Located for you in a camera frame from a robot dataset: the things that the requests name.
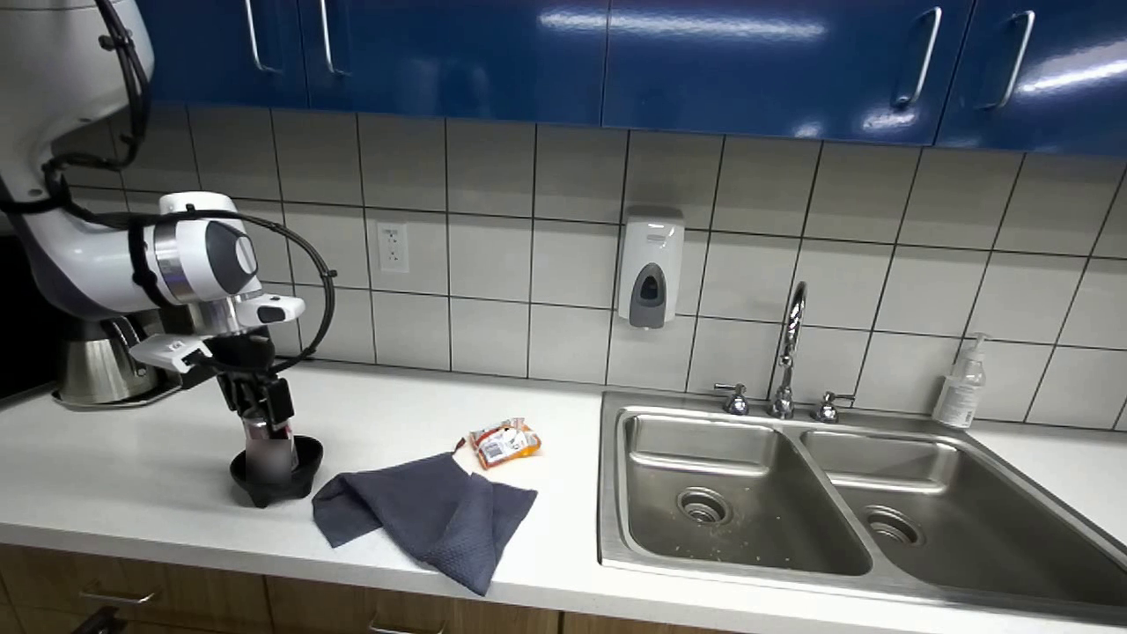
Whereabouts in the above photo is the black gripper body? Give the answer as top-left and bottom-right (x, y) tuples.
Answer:
(215, 330), (301, 428)

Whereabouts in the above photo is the silver drink can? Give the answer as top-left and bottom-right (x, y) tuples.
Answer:
(244, 416), (302, 483)

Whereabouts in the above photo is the black bowl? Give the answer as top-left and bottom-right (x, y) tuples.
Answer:
(227, 432), (330, 512)

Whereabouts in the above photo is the stainless steel carafe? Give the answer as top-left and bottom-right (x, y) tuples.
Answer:
(53, 314), (168, 411)

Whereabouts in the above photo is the wooden lower cabinet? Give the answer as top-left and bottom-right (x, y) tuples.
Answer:
(0, 540), (734, 634)

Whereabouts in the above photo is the dark blue cloth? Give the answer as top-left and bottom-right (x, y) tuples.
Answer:
(311, 450), (544, 599)

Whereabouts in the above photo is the orange white snack packet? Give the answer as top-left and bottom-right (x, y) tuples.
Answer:
(464, 416), (546, 473)

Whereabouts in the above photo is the blue upper cabinet row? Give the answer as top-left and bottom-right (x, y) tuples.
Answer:
(135, 0), (1127, 163)

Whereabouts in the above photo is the stainless steel double sink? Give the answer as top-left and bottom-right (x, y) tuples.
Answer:
(595, 391), (1127, 626)

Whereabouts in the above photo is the chrome sink faucet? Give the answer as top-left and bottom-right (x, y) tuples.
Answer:
(710, 279), (860, 428)

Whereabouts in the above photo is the clear soap bottle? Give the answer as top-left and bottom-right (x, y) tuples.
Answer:
(931, 330), (990, 432)

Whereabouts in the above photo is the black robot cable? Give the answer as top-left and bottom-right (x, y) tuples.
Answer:
(227, 207), (343, 382)

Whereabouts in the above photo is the white wall power outlet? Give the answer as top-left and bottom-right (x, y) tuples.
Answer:
(372, 219), (414, 281)

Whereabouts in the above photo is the metal upper cabinet handle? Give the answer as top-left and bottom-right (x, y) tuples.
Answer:
(312, 0), (345, 78)
(998, 8), (1039, 116)
(241, 0), (268, 78)
(895, 5), (949, 116)

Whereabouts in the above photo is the white wall soap dispenser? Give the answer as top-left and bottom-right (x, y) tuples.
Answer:
(612, 207), (687, 330)

